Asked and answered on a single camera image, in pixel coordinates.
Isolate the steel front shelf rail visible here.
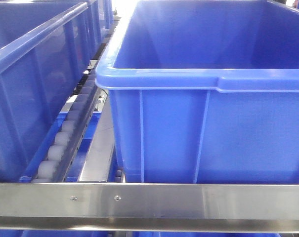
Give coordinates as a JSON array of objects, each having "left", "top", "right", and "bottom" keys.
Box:
[{"left": 0, "top": 183, "right": 299, "bottom": 233}]

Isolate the white roller conveyor track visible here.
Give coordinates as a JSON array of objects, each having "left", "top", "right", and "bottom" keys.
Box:
[{"left": 30, "top": 69, "right": 100, "bottom": 183}]

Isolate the large blue target bin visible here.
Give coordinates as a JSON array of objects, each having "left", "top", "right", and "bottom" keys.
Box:
[{"left": 96, "top": 0, "right": 299, "bottom": 184}]

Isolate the blue bin left neighbour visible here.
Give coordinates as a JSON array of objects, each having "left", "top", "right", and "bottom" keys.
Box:
[{"left": 0, "top": 0, "right": 113, "bottom": 182}]

